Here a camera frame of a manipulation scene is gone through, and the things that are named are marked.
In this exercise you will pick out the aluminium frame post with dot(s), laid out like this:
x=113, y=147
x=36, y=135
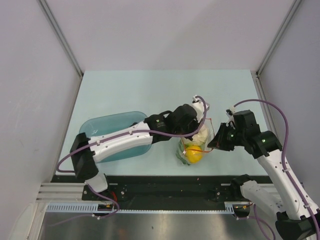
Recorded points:
x=57, y=30
x=296, y=4

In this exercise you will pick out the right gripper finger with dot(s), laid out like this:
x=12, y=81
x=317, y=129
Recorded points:
x=218, y=139
x=214, y=145

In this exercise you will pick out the right aluminium frame post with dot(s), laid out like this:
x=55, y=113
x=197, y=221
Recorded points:
x=296, y=4

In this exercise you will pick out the clear zip top bag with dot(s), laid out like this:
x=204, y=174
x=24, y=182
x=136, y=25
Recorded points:
x=205, y=150

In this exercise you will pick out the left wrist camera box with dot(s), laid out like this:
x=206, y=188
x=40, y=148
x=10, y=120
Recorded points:
x=198, y=106

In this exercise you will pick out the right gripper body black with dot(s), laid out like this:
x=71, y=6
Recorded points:
x=231, y=136

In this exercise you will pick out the fake yellow lemon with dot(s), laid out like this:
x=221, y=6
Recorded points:
x=194, y=154

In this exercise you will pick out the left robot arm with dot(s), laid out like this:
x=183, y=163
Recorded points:
x=87, y=152

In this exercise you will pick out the fake white cauliflower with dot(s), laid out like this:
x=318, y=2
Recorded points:
x=198, y=139

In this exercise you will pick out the fake green lettuce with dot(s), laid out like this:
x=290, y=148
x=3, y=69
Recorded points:
x=180, y=153

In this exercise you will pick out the teal plastic container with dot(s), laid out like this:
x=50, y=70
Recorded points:
x=112, y=123

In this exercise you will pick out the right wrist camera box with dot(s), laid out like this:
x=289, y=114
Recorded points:
x=230, y=112

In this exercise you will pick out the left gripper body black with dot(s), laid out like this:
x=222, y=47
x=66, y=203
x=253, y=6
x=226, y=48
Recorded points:
x=191, y=127

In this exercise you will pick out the left aluminium frame post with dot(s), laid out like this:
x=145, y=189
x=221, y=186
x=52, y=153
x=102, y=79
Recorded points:
x=57, y=30

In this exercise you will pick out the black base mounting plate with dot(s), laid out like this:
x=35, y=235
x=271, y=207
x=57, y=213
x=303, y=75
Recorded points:
x=124, y=189

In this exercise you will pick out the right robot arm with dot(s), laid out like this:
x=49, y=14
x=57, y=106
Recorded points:
x=295, y=215

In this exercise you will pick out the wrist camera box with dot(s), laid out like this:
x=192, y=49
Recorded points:
x=230, y=112
x=198, y=106

